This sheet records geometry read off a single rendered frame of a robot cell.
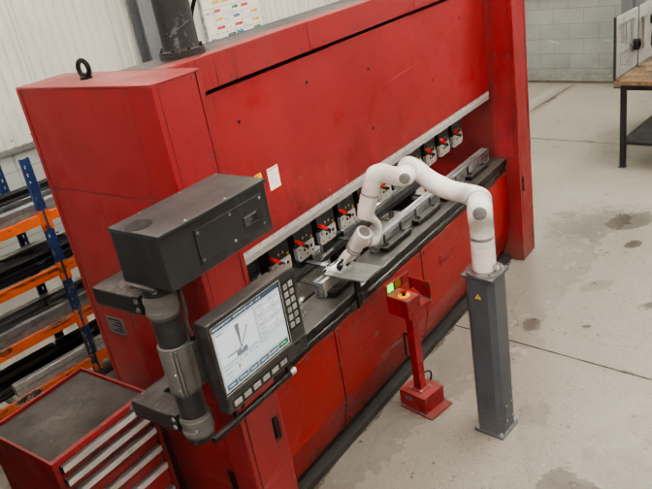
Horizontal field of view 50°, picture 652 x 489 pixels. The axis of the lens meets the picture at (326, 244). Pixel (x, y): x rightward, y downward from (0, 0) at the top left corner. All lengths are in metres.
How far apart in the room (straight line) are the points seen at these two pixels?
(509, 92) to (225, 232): 3.44
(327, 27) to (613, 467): 2.65
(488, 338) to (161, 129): 2.02
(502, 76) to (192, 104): 3.15
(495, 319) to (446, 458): 0.84
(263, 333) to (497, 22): 3.41
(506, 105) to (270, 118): 2.53
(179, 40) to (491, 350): 2.15
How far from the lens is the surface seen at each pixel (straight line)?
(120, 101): 2.67
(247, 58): 3.15
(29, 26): 7.33
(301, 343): 2.66
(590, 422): 4.21
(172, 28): 3.01
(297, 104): 3.44
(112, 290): 2.46
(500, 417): 4.00
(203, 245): 2.23
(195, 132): 2.66
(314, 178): 3.57
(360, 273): 3.71
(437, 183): 3.36
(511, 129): 5.44
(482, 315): 3.64
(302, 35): 3.46
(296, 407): 3.57
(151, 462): 3.33
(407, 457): 4.01
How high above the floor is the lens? 2.68
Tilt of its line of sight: 24 degrees down
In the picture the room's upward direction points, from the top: 10 degrees counter-clockwise
